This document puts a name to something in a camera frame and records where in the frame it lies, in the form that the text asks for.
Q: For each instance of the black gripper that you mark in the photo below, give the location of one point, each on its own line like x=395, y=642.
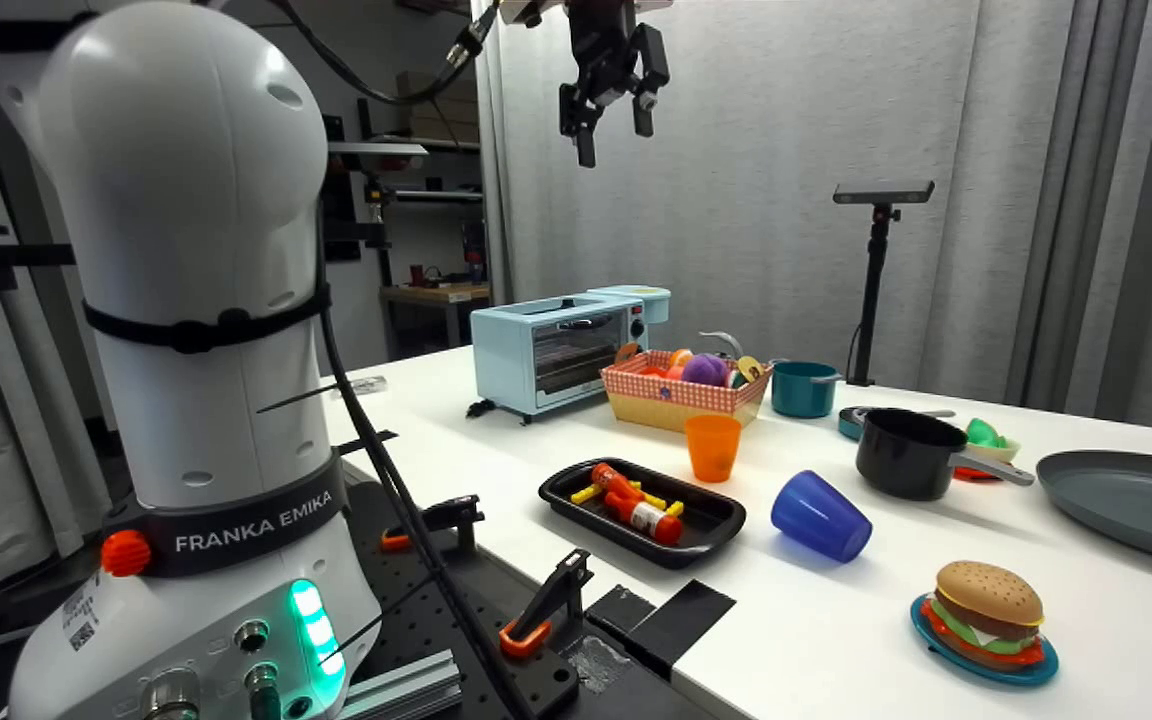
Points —
x=612, y=57

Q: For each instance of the orange plastic cup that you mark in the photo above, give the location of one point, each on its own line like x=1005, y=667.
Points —
x=714, y=445

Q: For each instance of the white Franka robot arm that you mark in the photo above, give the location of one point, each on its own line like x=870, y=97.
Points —
x=190, y=161

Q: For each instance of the black plastic tray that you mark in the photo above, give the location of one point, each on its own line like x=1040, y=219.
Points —
x=708, y=518

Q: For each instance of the blue plastic cup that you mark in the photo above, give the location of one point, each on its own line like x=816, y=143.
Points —
x=822, y=518

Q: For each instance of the light blue toy toaster oven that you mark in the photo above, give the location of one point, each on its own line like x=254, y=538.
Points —
x=546, y=354

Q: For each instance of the purple plush ball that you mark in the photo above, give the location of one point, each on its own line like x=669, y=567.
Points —
x=706, y=371

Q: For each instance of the red checkered food basket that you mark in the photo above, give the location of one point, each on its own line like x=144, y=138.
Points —
x=650, y=390

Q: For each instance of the black tripod stand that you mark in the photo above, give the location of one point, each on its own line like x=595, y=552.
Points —
x=887, y=200

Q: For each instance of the teal toy pot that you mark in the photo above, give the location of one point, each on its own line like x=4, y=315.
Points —
x=802, y=390

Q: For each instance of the large red ketchup bottle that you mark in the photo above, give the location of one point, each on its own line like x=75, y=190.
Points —
x=617, y=489

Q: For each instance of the small red sauce bottle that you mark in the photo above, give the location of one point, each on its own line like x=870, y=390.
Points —
x=658, y=520

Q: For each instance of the orange black clamp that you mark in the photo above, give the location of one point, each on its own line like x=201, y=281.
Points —
x=451, y=524
x=536, y=619

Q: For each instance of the black toy pot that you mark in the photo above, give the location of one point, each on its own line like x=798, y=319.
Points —
x=910, y=455

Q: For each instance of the stack of coloured toy plates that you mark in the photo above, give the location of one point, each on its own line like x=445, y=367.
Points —
x=987, y=442

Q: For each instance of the toy hamburger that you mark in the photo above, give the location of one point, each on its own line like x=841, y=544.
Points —
x=987, y=615

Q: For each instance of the grey oval plate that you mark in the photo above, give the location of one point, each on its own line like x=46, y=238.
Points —
x=1103, y=489

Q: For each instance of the small teal plate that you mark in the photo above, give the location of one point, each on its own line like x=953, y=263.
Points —
x=1026, y=679

